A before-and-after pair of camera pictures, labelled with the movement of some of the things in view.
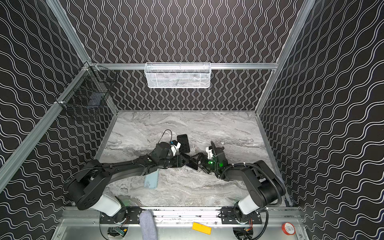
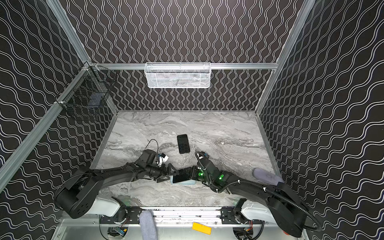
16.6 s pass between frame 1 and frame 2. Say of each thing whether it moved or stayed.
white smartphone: stayed
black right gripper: moved
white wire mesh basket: stayed
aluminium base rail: stayed
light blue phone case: moved
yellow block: stayed
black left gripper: moved
